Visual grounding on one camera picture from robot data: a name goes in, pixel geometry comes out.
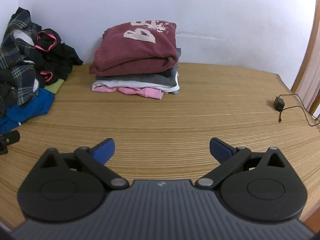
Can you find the black garment with pink trim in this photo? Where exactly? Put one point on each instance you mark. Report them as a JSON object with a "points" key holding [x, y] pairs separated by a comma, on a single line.
{"points": [[62, 55]]}

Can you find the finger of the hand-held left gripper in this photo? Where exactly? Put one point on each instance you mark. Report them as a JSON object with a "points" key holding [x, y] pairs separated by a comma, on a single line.
{"points": [[10, 137]]}

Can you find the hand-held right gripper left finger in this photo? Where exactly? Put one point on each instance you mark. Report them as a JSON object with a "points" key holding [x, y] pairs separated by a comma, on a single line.
{"points": [[105, 151]]}

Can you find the folded white garment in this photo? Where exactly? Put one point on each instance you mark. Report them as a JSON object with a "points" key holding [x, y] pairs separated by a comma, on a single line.
{"points": [[120, 83]]}

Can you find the blue garment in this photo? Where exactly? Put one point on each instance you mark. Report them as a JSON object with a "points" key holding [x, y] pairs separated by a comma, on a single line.
{"points": [[30, 107]]}

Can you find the maroon printed sweatshirt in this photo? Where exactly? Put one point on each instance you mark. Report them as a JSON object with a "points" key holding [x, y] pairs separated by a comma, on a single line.
{"points": [[130, 52]]}

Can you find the folded grey garment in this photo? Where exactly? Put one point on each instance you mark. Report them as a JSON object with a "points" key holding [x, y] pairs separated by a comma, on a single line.
{"points": [[155, 78]]}

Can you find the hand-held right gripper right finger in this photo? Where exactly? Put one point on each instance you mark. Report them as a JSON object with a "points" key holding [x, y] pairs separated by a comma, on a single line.
{"points": [[220, 151]]}

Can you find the black cloth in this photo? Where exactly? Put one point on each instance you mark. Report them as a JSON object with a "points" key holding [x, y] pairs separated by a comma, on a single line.
{"points": [[6, 92]]}

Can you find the wooden door frame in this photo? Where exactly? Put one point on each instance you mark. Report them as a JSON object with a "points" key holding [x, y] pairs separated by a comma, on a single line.
{"points": [[303, 62]]}

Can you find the dark blue plaid shirt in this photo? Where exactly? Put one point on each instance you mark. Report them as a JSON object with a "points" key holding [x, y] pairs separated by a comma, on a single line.
{"points": [[22, 72]]}

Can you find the folded pink garment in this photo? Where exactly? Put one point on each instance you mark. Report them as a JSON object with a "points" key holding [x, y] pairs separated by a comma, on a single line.
{"points": [[147, 92]]}

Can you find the green garment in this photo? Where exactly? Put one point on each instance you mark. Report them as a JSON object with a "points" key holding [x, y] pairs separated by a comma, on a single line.
{"points": [[55, 86]]}

